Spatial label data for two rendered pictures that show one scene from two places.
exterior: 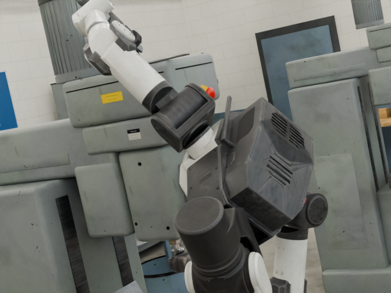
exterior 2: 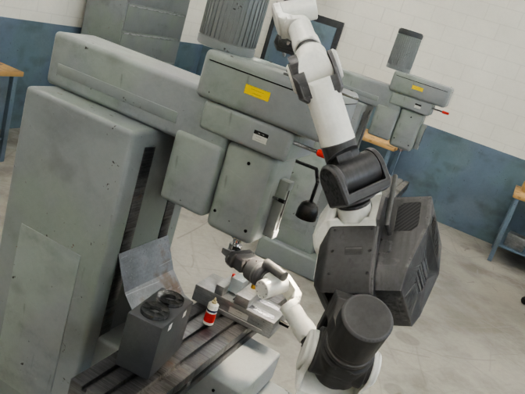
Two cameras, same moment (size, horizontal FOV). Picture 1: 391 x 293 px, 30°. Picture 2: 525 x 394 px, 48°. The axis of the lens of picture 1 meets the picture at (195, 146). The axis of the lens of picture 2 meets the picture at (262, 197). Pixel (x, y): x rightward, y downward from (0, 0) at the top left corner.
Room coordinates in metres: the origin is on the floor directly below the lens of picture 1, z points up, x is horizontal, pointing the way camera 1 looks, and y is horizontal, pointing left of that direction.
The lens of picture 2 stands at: (0.55, 0.58, 2.07)
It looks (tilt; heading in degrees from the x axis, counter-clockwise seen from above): 17 degrees down; 345
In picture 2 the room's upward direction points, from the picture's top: 18 degrees clockwise
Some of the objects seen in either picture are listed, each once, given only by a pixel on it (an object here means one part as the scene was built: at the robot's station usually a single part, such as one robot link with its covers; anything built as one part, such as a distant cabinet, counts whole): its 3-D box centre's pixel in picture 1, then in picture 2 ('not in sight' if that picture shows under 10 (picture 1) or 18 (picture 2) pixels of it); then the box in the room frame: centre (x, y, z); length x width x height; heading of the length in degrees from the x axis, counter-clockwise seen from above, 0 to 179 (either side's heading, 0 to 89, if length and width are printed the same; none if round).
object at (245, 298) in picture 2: not in sight; (249, 295); (2.54, 0.00, 1.02); 0.15 x 0.06 x 0.04; 147
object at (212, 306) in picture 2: not in sight; (212, 310); (2.43, 0.15, 0.98); 0.04 x 0.04 x 0.11
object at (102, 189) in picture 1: (121, 192); (206, 169); (2.56, 0.29, 1.47); 0.24 x 0.19 x 0.26; 145
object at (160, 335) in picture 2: not in sight; (155, 330); (2.17, 0.36, 1.03); 0.22 x 0.12 x 0.20; 152
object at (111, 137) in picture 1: (142, 129); (259, 128); (2.47, 0.17, 1.68); 0.34 x 0.24 x 0.10; 55
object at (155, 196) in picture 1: (163, 189); (251, 189); (2.45, 0.13, 1.47); 0.21 x 0.19 x 0.32; 145
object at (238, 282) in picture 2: not in sight; (238, 284); (2.57, 0.04, 1.04); 0.06 x 0.05 x 0.06; 147
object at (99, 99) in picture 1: (140, 90); (278, 94); (2.46, 0.14, 1.81); 0.47 x 0.26 x 0.16; 55
